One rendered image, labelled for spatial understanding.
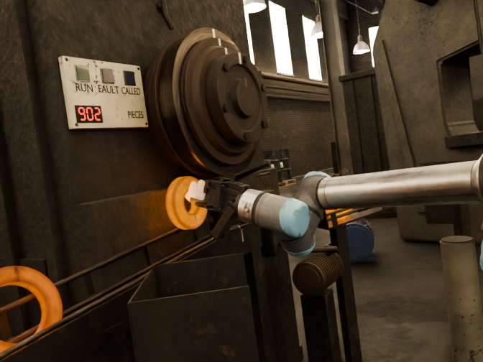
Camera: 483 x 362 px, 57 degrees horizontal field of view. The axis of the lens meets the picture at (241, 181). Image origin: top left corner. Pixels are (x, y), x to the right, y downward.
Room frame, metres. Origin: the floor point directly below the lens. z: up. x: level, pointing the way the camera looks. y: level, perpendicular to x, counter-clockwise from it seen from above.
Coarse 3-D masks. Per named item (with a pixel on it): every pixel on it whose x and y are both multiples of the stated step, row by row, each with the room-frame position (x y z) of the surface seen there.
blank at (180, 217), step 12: (180, 180) 1.25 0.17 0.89; (192, 180) 1.29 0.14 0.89; (168, 192) 1.23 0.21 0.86; (180, 192) 1.24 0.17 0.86; (168, 204) 1.22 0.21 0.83; (180, 204) 1.23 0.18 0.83; (192, 204) 1.31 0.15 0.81; (180, 216) 1.23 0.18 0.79; (192, 216) 1.27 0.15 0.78; (204, 216) 1.31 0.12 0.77; (180, 228) 1.26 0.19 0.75; (192, 228) 1.26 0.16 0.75
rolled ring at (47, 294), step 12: (0, 276) 0.85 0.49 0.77; (12, 276) 0.87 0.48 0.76; (24, 276) 0.89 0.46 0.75; (36, 276) 0.90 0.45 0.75; (36, 288) 0.90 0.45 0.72; (48, 288) 0.91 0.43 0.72; (48, 300) 0.90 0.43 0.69; (60, 300) 0.92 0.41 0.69; (48, 312) 0.89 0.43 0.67; (60, 312) 0.91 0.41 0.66; (48, 324) 0.88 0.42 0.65; (0, 348) 0.80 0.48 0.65
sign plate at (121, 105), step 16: (64, 64) 1.11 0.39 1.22; (80, 64) 1.15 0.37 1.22; (96, 64) 1.19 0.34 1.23; (112, 64) 1.24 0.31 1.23; (64, 80) 1.11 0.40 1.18; (80, 80) 1.14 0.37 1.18; (96, 80) 1.18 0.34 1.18; (64, 96) 1.12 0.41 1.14; (80, 96) 1.14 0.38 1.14; (96, 96) 1.18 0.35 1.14; (112, 96) 1.22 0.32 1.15; (128, 96) 1.27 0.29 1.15; (80, 112) 1.13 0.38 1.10; (96, 112) 1.17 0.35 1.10; (112, 112) 1.21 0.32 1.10; (128, 112) 1.26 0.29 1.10; (144, 112) 1.32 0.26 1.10; (80, 128) 1.12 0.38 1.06; (96, 128) 1.17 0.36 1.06; (112, 128) 1.22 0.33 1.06
